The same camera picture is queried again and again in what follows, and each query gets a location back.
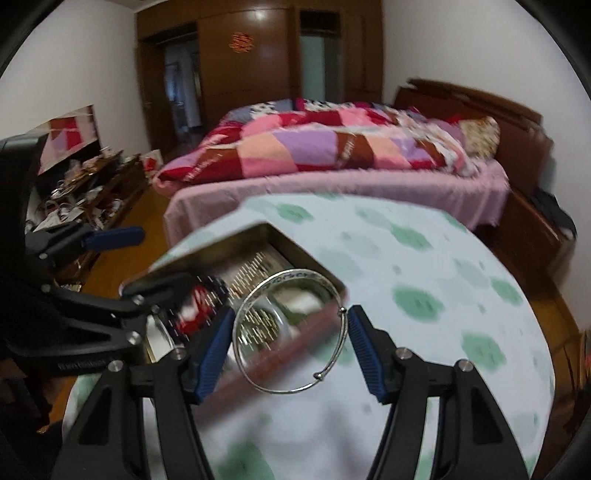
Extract dark folded clothes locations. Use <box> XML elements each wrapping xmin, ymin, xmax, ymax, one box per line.
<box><xmin>531</xmin><ymin>187</ymin><xmax>578</xmax><ymax>239</ymax></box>

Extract low wooden cabinet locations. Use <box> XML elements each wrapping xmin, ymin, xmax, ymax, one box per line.
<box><xmin>28</xmin><ymin>152</ymin><xmax>151</xmax><ymax>287</ymax></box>

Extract white and red bag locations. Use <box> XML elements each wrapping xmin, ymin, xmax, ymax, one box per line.
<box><xmin>141</xmin><ymin>150</ymin><xmax>163</xmax><ymax>184</ymax></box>

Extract printed paper leaflet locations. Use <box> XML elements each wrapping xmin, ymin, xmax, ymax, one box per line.
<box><xmin>203</xmin><ymin>244</ymin><xmax>296</xmax><ymax>342</ymax></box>

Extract bed with pink sheet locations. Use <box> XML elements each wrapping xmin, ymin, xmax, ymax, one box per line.
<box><xmin>152</xmin><ymin>99</ymin><xmax>511</xmax><ymax>245</ymax></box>

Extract flat television screen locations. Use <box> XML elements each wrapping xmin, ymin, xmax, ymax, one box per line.
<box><xmin>37</xmin><ymin>104</ymin><xmax>102</xmax><ymax>176</ymax></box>

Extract green cloud print tablecloth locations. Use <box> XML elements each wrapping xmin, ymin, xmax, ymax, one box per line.
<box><xmin>62</xmin><ymin>191</ymin><xmax>555</xmax><ymax>480</ymax></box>

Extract patchwork quilt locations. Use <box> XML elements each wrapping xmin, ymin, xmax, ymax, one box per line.
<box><xmin>154</xmin><ymin>98</ymin><xmax>485</xmax><ymax>184</ymax></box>

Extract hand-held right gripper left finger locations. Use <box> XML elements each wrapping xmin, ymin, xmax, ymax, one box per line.
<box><xmin>51</xmin><ymin>307</ymin><xmax>236</xmax><ymax>480</ymax></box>

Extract metal tin box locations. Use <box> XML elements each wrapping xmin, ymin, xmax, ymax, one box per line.
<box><xmin>120</xmin><ymin>223</ymin><xmax>346</xmax><ymax>370</ymax></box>

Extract wooden nightstand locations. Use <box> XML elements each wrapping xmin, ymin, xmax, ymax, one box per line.
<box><xmin>475</xmin><ymin>185</ymin><xmax>578</xmax><ymax>283</ymax></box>

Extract clutter of small household goods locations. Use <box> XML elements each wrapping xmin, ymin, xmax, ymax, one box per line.
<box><xmin>28</xmin><ymin>148</ymin><xmax>139</xmax><ymax>232</ymax></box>

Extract wooden wardrobe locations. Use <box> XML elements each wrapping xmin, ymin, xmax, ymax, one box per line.
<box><xmin>136</xmin><ymin>0</ymin><xmax>384</xmax><ymax>153</ymax></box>

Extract floral pillow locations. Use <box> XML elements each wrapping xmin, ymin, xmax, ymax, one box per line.
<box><xmin>459</xmin><ymin>115</ymin><xmax>501</xmax><ymax>160</ymax></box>

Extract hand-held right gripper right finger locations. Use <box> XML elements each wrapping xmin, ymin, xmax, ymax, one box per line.
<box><xmin>346</xmin><ymin>305</ymin><xmax>532</xmax><ymax>480</ymax></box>

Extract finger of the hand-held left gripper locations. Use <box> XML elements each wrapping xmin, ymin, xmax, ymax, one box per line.
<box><xmin>27</xmin><ymin>225</ymin><xmax>147</xmax><ymax>267</ymax></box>
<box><xmin>46</xmin><ymin>271</ymin><xmax>195</xmax><ymax>320</ymax></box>

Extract wooden headboard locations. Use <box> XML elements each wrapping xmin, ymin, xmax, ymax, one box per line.
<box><xmin>392</xmin><ymin>78</ymin><xmax>555</xmax><ymax>185</ymax></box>

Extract silver bangle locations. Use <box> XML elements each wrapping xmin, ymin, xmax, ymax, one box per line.
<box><xmin>232</xmin><ymin>270</ymin><xmax>350</xmax><ymax>396</ymax></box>

